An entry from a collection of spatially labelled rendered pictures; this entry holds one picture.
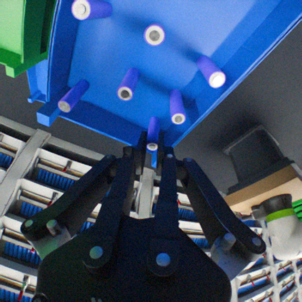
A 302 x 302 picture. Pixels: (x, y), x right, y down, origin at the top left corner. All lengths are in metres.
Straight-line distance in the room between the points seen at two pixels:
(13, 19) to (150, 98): 0.32
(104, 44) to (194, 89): 0.14
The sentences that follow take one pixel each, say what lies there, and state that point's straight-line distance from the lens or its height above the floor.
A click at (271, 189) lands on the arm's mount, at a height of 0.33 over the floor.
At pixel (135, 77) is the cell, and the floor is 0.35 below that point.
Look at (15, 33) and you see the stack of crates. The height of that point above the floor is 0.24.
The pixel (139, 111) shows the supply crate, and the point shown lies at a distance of 0.25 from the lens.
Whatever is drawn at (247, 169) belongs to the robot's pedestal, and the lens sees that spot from 0.74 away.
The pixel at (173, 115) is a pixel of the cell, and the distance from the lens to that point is 0.17.
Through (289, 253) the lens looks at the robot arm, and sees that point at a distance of 0.70.
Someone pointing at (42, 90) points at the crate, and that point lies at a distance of 0.78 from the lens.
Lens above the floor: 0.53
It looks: 41 degrees down
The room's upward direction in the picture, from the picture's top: 175 degrees counter-clockwise
